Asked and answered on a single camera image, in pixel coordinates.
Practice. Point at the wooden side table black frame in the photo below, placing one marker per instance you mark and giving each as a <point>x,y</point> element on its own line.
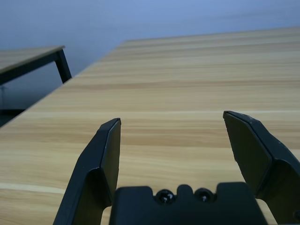
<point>23,56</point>

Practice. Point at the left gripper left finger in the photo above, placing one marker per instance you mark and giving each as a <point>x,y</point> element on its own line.
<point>91,168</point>

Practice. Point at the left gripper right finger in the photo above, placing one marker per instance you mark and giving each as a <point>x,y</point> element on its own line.
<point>257,154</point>

